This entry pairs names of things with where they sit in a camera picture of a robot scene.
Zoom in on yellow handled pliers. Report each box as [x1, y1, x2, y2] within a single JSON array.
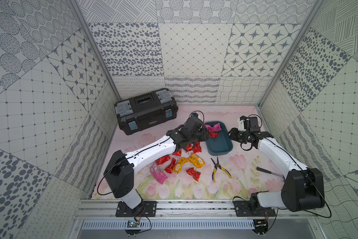
[[211, 157, 232, 183]]

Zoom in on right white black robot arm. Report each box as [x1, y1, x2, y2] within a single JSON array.
[[229, 115, 326, 212]]

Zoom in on black plastic toolbox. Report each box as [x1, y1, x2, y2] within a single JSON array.
[[114, 88, 179, 135]]

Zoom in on red tea bag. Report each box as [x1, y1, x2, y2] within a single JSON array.
[[209, 131, 218, 138], [186, 168, 201, 182], [192, 142, 202, 153], [155, 155, 171, 165], [173, 149, 182, 156], [186, 144, 194, 151], [165, 158, 176, 174]]

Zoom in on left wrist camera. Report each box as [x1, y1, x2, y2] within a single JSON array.
[[190, 112, 199, 118]]

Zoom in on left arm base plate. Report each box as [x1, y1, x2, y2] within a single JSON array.
[[116, 201, 157, 217]]

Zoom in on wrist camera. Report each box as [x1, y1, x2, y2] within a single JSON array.
[[190, 112, 199, 118], [238, 116, 247, 131]]

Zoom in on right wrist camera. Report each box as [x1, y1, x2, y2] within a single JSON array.
[[238, 116, 247, 131]]

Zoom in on black screwdriver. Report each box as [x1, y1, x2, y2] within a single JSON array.
[[256, 167, 285, 179]]

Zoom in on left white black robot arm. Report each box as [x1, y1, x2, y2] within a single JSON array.
[[102, 113, 209, 210]]

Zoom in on teal plastic storage box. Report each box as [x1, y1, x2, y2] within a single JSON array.
[[205, 121, 233, 156]]

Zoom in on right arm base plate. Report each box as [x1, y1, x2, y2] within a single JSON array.
[[232, 200, 276, 217]]

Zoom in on yellow tea bag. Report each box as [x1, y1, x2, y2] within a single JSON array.
[[173, 157, 189, 173], [188, 153, 205, 168]]

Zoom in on aluminium mounting rail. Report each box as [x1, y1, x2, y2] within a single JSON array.
[[72, 199, 318, 221]]

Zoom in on magenta tea bag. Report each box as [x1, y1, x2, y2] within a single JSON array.
[[150, 163, 167, 185], [205, 123, 222, 133]]

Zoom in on white ventilation grille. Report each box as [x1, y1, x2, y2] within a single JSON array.
[[82, 219, 254, 230]]

